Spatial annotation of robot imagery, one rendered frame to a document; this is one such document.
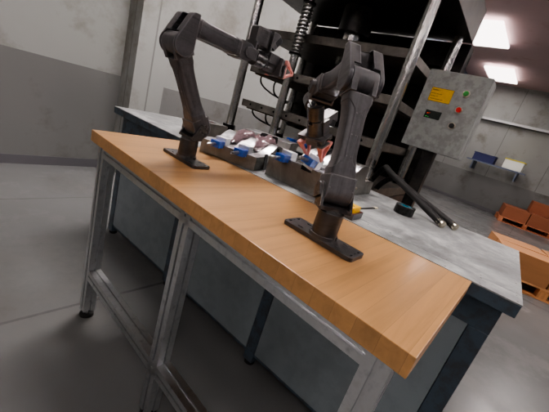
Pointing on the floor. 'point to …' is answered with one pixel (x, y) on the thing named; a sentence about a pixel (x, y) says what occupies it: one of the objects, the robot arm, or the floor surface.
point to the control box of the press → (445, 118)
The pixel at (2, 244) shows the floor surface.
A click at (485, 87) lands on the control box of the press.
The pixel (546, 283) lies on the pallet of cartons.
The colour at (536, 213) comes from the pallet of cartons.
